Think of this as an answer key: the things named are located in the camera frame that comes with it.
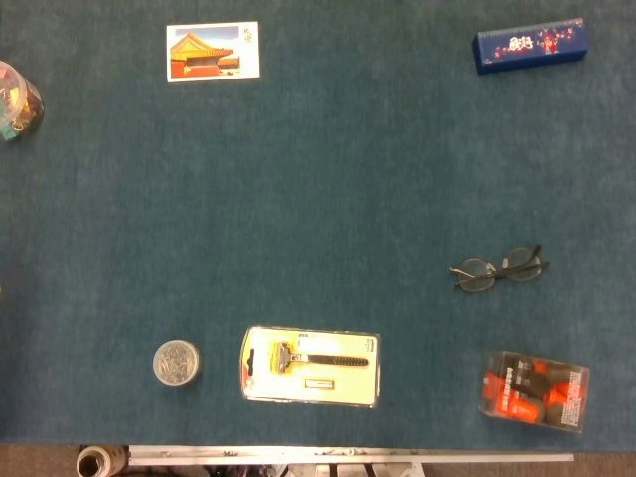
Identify clear jar of binder clips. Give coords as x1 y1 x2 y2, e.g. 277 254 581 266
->
0 60 46 144

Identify aluminium rail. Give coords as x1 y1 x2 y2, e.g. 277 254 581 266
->
127 444 575 467

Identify blue felt table cloth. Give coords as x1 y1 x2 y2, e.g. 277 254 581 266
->
0 0 636 453

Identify palace picture postcard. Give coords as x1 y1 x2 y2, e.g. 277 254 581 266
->
165 20 261 84

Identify black thin-frame eyeglasses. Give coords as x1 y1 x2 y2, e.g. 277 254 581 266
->
448 243 551 294

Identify razor in blister pack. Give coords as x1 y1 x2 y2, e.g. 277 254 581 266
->
239 325 382 410

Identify brown tape roll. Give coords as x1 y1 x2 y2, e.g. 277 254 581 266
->
76 445 129 477

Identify round clear tub of paperclips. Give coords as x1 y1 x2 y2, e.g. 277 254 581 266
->
152 339 204 387

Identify clear box of red-black pieces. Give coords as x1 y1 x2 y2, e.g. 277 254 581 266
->
477 350 591 435

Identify dark blue printed rectangular box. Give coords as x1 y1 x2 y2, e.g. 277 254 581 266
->
471 17 591 77

